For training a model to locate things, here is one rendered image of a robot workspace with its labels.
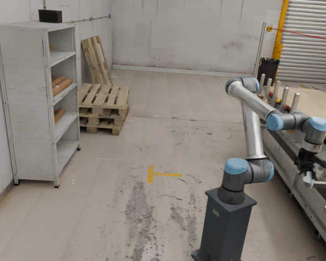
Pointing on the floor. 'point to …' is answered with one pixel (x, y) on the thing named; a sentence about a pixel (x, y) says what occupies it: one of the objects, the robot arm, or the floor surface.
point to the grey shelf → (38, 96)
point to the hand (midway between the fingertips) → (305, 182)
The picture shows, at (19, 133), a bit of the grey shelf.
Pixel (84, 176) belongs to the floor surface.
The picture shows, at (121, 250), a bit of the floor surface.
